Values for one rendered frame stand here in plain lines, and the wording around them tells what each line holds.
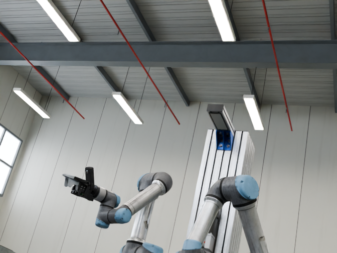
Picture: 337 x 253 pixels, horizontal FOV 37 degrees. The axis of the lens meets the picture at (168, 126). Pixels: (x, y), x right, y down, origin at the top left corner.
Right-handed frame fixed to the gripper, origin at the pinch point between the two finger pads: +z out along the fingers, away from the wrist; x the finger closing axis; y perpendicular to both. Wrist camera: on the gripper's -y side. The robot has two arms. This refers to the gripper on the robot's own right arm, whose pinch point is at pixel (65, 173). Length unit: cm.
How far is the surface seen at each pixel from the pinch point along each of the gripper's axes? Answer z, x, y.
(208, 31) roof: -499, 532, -505
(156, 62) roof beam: -465, 629, -418
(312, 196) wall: -886, 437, -272
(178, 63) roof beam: -489, 582, -425
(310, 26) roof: -584, 332, -532
